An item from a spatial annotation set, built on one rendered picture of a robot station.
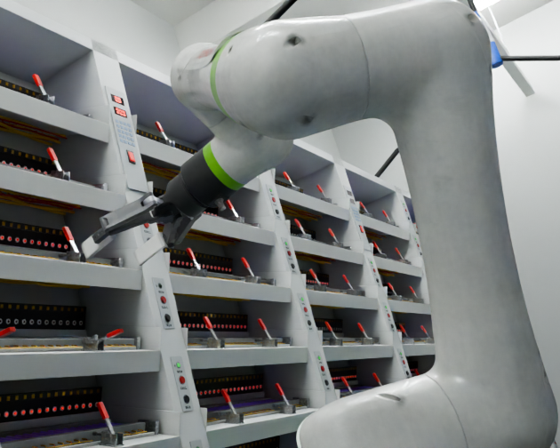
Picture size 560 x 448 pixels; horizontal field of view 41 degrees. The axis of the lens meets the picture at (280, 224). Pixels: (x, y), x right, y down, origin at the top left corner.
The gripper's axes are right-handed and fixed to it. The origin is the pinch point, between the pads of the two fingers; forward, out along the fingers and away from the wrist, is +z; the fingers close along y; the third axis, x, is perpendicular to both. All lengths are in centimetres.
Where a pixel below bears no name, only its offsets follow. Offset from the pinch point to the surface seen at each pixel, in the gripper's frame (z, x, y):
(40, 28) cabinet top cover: 5, 67, 14
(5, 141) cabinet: 28, 52, 16
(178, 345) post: 20.4, -7.7, 37.0
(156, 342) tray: 20.6, -6.9, 30.0
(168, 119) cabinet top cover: 17, 70, 77
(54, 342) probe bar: 24.5, -4.4, 4.7
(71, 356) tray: 21.0, -9.3, 3.7
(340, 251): 14, 27, 148
